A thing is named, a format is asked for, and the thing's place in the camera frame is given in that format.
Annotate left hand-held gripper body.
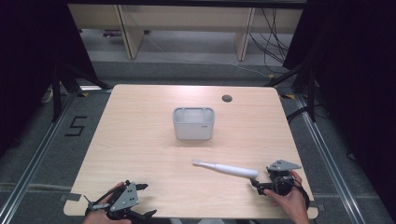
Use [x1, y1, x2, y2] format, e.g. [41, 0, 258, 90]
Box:
[83, 179, 142, 222]

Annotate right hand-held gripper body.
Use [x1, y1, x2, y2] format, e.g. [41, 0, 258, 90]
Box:
[265, 159, 303, 198]

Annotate white electric toothbrush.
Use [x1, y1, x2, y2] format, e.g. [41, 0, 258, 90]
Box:
[191, 159, 260, 180]

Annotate white plastic storage box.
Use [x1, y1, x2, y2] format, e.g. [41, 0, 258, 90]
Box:
[172, 106, 216, 141]

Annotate person's right hand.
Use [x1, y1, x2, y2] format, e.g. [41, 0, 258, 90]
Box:
[263, 170, 310, 224]

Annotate person's left hand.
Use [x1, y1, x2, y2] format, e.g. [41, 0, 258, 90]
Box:
[81, 181, 133, 224]

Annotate grey tape patch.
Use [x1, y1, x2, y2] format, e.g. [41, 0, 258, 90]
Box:
[59, 192, 82, 203]
[309, 201, 327, 213]

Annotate black metal stand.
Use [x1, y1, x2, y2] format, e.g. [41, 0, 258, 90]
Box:
[264, 60, 318, 123]
[50, 61, 112, 123]

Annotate black curtain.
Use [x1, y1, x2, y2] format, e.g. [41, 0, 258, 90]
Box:
[0, 0, 98, 158]
[282, 0, 396, 216]

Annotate beige wooden desk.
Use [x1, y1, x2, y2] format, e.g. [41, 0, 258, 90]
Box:
[67, 3, 304, 63]

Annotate black wrist strap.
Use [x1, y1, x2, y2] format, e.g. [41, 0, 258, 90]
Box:
[292, 183, 311, 211]

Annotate grey metal floor rail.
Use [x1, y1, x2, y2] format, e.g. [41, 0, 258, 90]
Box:
[293, 92, 365, 224]
[0, 88, 82, 224]

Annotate black floor cable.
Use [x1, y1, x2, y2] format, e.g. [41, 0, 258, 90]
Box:
[285, 105, 312, 124]

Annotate white coiled cable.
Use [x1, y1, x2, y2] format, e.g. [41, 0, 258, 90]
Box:
[40, 88, 56, 105]

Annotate black hanging cables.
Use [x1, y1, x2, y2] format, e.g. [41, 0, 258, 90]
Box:
[247, 7, 291, 75]

